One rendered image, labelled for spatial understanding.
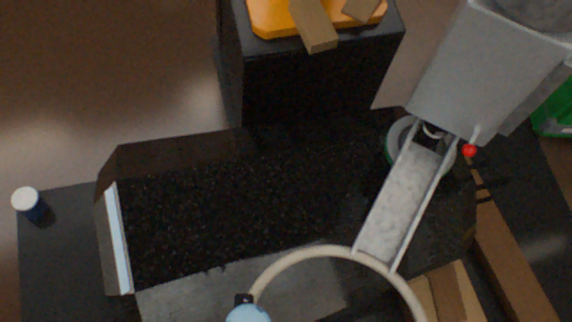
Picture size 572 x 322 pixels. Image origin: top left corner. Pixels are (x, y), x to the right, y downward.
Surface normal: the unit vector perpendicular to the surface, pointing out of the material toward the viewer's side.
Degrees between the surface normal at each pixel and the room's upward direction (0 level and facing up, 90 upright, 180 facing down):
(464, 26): 90
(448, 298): 0
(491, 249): 0
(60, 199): 0
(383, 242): 16
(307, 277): 45
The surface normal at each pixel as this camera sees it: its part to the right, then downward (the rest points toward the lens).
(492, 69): -0.46, 0.79
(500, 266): 0.08, -0.41
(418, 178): -0.04, -0.18
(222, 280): 0.29, 0.32
